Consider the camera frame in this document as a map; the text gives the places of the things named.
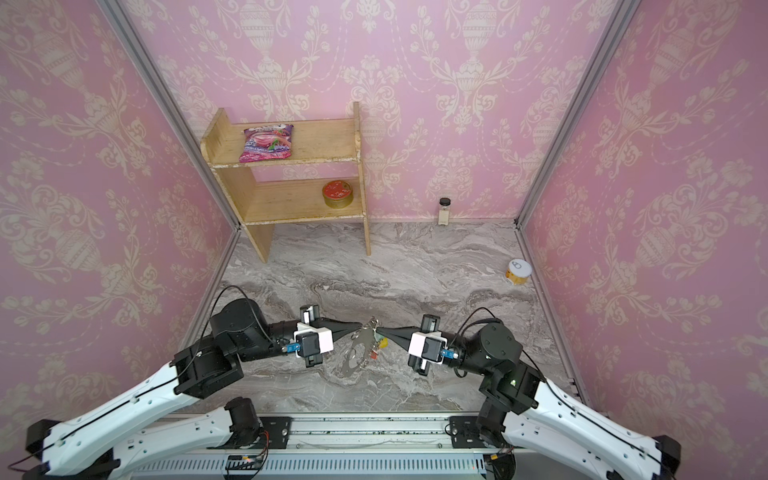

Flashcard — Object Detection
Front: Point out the orange fruit can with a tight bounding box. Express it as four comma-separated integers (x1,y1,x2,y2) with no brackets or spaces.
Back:
505,259,533,285

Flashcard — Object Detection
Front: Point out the red gold round tin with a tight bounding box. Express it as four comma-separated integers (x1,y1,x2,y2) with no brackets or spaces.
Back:
322,180,354,209

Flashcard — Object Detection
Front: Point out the wooden two-tier shelf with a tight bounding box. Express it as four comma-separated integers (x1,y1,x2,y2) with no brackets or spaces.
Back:
200,101,372,263

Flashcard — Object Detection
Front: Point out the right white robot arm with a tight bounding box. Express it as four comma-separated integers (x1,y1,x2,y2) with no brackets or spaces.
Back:
376,314,682,479

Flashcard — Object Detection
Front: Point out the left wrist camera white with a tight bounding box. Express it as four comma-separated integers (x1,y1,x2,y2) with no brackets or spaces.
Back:
282,323,334,368

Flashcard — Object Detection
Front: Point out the aluminium corner post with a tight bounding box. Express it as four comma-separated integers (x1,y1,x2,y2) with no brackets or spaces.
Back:
96,0,240,231
516,0,641,231

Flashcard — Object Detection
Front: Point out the pink snack bag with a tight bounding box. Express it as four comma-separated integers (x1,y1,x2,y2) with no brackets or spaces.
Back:
239,124,293,163

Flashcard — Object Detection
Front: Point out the white perforated cable tray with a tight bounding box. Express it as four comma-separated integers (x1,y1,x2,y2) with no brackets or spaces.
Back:
132,452,486,479

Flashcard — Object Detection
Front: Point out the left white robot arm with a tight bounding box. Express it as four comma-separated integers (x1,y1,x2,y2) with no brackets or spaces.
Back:
9,295,362,479

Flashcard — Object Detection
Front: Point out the aluminium corner post left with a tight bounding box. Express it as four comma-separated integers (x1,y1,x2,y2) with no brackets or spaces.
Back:
96,0,240,231

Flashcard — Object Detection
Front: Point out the aluminium corner post right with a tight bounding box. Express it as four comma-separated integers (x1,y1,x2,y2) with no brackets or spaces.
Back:
516,0,641,231

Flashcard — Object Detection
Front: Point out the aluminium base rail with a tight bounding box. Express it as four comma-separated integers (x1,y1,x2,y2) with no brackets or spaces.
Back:
173,410,499,451

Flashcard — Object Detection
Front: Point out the spice jar black lid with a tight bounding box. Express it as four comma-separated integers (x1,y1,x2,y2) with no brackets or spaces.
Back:
438,197,452,226

